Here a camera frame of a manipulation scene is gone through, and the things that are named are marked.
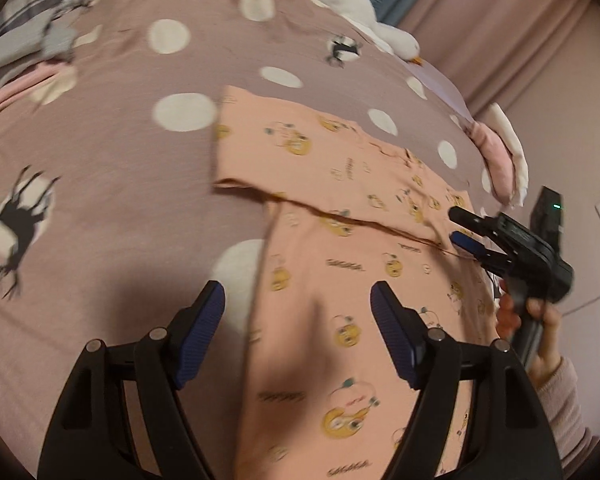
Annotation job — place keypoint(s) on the pink cloth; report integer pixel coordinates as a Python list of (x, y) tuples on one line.
[(10, 91)]

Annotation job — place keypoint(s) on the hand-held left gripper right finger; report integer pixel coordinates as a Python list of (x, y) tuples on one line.
[(395, 330)]

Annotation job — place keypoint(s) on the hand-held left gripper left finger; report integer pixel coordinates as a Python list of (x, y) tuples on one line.
[(202, 330)]

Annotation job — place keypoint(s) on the pink curtain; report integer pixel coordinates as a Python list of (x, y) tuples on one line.
[(495, 25)]

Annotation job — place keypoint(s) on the plaid cloth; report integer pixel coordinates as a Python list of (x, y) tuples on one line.
[(20, 25)]

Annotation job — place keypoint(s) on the pink printed pajama garment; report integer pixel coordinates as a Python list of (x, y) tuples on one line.
[(330, 270)]

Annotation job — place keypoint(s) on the person's right forearm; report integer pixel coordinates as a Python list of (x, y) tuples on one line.
[(570, 410)]

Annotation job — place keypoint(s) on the pink white pillow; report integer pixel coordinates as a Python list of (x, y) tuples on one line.
[(517, 160)]

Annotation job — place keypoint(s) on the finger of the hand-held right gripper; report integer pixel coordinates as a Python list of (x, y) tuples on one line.
[(467, 243), (467, 217)]

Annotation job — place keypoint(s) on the mauve polka dot blanket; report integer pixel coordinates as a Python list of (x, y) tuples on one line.
[(130, 185)]

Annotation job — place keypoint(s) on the person's right hand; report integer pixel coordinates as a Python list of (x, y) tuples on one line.
[(550, 340)]

